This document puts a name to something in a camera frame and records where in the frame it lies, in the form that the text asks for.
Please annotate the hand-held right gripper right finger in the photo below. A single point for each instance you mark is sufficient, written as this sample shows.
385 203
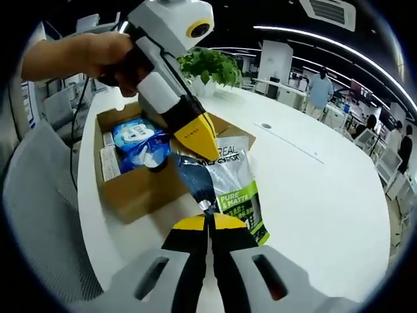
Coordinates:
231 238

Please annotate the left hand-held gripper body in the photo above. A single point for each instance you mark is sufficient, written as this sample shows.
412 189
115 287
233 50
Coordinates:
166 26

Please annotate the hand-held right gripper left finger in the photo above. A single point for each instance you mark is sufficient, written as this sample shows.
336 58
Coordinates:
182 238

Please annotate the grey green soft item pouch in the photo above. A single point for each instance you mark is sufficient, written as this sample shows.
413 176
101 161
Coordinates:
234 182

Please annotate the brown cardboard shoe box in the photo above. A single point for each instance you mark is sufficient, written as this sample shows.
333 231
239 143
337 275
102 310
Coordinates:
140 195

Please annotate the small white carton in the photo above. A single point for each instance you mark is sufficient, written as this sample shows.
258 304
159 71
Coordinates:
109 163

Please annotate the person's left hand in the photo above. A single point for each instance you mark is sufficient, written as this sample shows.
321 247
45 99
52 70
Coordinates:
104 52

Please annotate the green plant in white pot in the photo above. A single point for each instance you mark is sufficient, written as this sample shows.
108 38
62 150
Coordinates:
211 65

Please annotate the grey mesh office chair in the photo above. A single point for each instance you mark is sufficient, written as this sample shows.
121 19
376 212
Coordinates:
39 212

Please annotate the curved ceiling light strip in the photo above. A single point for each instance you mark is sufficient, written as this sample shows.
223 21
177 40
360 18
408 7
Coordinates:
325 39

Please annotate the ceiling air conditioner vent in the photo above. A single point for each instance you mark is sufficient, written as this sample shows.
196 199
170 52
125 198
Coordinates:
329 13

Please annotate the white office chair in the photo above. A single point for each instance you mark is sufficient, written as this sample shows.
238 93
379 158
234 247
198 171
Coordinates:
389 169
365 138

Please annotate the wall poster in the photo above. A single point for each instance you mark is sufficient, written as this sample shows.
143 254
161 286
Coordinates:
28 104

